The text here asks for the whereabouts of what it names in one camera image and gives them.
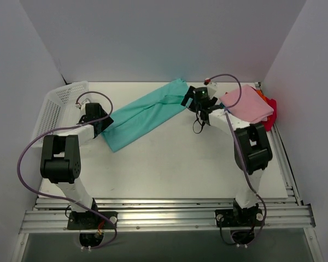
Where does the white plastic basket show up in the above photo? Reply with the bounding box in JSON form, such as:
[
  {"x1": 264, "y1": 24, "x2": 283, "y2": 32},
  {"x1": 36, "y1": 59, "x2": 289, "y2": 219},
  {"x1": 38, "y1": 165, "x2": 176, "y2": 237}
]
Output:
[{"x1": 32, "y1": 81, "x2": 92, "y2": 139}]

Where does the pink folded t-shirt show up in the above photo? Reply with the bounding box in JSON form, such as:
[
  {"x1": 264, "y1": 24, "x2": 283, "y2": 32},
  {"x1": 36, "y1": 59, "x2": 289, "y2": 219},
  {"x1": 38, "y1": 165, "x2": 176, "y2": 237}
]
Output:
[{"x1": 219, "y1": 85, "x2": 274, "y2": 123}]

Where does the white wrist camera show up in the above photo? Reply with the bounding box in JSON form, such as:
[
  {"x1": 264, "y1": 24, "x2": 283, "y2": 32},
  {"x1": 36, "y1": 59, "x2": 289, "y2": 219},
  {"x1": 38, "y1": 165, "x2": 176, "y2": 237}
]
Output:
[
  {"x1": 75, "y1": 100, "x2": 89, "y2": 111},
  {"x1": 204, "y1": 79, "x2": 218, "y2": 97}
]

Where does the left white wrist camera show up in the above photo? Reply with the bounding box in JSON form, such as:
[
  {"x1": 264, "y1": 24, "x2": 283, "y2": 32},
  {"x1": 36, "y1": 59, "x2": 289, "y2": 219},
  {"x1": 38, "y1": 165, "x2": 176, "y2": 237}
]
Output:
[{"x1": 75, "y1": 100, "x2": 89, "y2": 111}]

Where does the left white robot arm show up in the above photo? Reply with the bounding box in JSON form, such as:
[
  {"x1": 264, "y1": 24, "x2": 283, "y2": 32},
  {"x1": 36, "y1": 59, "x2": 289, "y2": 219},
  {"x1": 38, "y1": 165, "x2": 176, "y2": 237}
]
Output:
[{"x1": 40, "y1": 103, "x2": 113, "y2": 229}]

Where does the teal green t-shirt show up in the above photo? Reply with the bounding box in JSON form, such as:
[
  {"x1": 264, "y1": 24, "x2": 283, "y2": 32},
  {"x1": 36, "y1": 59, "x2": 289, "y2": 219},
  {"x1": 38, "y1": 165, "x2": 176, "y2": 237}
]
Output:
[{"x1": 102, "y1": 79, "x2": 189, "y2": 152}]

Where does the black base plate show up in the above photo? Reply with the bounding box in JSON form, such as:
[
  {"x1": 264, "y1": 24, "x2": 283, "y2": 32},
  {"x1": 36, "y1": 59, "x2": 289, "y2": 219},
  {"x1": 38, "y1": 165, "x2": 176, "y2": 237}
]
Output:
[
  {"x1": 214, "y1": 209, "x2": 263, "y2": 228},
  {"x1": 67, "y1": 211, "x2": 114, "y2": 230}
]

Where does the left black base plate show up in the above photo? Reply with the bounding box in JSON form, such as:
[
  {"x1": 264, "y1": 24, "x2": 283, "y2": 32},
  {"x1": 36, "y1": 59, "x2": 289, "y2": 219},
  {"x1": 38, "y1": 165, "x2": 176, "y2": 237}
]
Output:
[{"x1": 67, "y1": 211, "x2": 114, "y2": 230}]

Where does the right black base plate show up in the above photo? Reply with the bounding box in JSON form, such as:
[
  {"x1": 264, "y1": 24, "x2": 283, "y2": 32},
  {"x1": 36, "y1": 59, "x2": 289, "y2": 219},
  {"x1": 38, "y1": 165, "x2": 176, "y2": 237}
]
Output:
[{"x1": 214, "y1": 209, "x2": 263, "y2": 228}]

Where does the right black thin cable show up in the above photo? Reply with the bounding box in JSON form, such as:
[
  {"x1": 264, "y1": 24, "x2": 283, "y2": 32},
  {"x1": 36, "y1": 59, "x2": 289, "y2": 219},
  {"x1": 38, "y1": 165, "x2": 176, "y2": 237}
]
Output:
[{"x1": 192, "y1": 102, "x2": 208, "y2": 135}]

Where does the aluminium rail frame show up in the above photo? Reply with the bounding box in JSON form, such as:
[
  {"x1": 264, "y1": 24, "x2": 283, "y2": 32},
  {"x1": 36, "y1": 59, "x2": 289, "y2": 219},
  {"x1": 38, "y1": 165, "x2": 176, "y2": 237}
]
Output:
[{"x1": 17, "y1": 82, "x2": 317, "y2": 235}]

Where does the red folded t-shirt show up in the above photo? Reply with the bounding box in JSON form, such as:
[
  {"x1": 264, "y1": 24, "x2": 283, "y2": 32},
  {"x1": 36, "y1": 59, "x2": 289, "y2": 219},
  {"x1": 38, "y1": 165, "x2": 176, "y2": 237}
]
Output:
[{"x1": 262, "y1": 98, "x2": 277, "y2": 132}]

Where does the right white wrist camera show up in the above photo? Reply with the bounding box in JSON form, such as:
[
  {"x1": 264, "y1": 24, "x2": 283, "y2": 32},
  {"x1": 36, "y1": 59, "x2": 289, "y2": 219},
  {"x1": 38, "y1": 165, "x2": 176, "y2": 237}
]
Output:
[{"x1": 204, "y1": 79, "x2": 218, "y2": 97}]

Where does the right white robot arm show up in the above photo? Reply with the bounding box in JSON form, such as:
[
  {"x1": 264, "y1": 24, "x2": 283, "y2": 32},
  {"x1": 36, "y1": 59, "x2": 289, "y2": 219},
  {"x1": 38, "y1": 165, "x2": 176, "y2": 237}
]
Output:
[{"x1": 181, "y1": 86, "x2": 273, "y2": 225}]

